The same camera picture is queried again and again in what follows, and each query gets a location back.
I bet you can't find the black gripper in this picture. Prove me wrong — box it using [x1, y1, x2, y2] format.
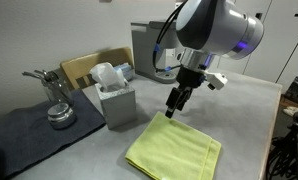
[164, 67, 207, 119]

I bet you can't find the yellow-green microfiber cloth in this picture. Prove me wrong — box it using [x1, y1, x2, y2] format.
[124, 111, 223, 180]

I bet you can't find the grey pod coffee machine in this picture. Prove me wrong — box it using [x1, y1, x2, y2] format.
[130, 20, 187, 85]

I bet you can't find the blue plastic packet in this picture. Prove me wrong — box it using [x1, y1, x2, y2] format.
[113, 62, 135, 83]

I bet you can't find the round metal lidded jar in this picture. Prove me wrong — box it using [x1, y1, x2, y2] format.
[47, 102, 78, 131]

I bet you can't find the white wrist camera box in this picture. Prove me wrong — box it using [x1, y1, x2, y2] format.
[203, 70, 229, 91]

